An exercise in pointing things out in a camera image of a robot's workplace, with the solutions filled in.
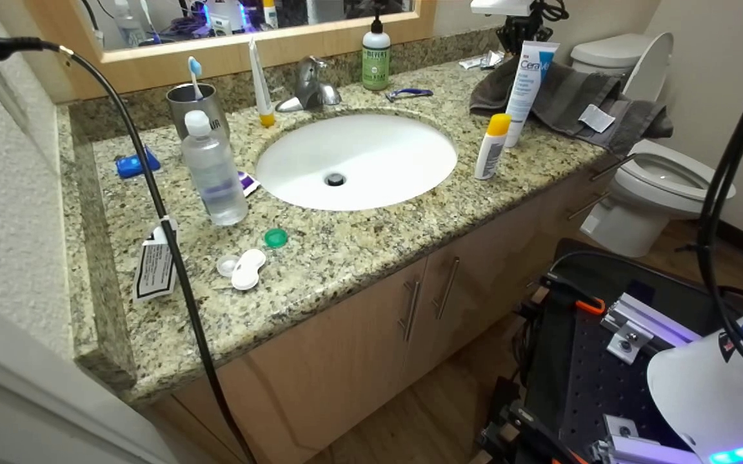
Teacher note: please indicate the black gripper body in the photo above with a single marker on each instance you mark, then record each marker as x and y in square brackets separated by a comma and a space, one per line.
[528, 26]

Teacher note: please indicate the grey towel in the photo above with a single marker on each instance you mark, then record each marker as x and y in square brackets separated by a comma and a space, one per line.
[579, 99]

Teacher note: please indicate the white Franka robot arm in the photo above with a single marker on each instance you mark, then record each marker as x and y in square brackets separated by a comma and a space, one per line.
[717, 386]

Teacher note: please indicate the crumpled white wrapper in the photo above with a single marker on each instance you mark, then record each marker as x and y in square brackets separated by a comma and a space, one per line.
[481, 60]

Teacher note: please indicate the white CeraVe tube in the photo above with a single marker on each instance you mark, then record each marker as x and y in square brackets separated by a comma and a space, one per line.
[528, 86]

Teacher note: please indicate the small white bottle yellow cap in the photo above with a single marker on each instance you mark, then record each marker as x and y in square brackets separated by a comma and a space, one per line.
[491, 147]

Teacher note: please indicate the blue razor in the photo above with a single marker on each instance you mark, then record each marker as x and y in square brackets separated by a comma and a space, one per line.
[408, 94]

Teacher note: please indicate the green soap pump bottle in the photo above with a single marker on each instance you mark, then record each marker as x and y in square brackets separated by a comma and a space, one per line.
[375, 60]

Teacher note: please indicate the white oval sink basin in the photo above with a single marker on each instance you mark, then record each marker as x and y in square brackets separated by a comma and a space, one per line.
[363, 156]

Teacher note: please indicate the white toilet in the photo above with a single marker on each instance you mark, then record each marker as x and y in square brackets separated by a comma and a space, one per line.
[656, 183]

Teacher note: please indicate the chrome faucet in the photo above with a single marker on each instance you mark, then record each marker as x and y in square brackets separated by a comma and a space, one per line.
[310, 86]

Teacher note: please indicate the orange clamp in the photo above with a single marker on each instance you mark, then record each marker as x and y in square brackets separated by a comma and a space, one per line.
[584, 300]

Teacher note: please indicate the wood framed mirror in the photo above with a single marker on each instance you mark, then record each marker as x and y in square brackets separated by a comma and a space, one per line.
[245, 54]

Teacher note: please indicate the small purple packet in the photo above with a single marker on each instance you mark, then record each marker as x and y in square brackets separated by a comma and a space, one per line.
[250, 182]

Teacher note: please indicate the green round cap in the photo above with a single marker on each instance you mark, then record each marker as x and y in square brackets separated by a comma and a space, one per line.
[277, 237]

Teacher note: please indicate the blue and white toothbrush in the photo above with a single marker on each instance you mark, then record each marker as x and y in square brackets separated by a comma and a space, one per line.
[194, 75]

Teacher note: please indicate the metal cup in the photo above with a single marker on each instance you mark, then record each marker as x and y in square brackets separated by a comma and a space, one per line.
[194, 100]

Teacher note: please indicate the clear plastic bottle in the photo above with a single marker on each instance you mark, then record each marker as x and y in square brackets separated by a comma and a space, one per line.
[216, 176]

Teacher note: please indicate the black robot table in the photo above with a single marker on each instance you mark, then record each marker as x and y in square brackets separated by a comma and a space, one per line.
[579, 362]

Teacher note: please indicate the white contact lens case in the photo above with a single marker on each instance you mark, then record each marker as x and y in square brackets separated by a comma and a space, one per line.
[247, 268]

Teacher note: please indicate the wooden vanity cabinet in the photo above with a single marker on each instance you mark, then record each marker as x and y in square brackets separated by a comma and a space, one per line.
[346, 350]

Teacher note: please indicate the blue plastic clip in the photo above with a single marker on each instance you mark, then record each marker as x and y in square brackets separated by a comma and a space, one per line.
[136, 164]

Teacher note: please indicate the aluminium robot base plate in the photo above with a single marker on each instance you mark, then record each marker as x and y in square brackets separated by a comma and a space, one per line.
[638, 325]

